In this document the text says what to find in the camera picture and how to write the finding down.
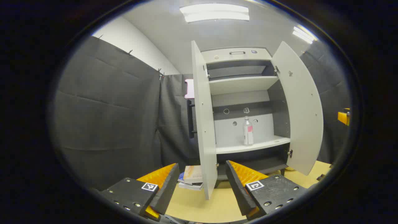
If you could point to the grey cabinet door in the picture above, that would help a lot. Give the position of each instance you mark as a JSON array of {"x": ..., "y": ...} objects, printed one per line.
[
  {"x": 301, "y": 109},
  {"x": 203, "y": 124}
]

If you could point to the large ceiling light panel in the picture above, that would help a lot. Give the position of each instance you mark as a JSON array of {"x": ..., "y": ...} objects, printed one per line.
[{"x": 214, "y": 13}]

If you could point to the grey cabinet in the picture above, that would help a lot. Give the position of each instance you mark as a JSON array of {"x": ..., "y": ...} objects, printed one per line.
[{"x": 242, "y": 85}]

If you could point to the clear bottle with pink label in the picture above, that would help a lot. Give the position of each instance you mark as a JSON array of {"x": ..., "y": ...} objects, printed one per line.
[{"x": 248, "y": 133}]

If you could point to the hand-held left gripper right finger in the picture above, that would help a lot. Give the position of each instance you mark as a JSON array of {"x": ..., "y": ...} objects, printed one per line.
[{"x": 239, "y": 193}]

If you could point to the blue book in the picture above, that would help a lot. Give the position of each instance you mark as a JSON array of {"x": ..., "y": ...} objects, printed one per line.
[{"x": 181, "y": 178}]

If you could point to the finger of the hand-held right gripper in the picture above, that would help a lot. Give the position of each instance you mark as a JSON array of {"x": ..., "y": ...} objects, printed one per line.
[{"x": 343, "y": 117}]

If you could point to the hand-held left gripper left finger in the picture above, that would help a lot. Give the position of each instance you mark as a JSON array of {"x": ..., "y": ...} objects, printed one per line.
[{"x": 168, "y": 193}]

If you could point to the yellow plush toy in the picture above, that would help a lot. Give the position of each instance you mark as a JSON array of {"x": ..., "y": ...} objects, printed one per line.
[{"x": 290, "y": 169}]

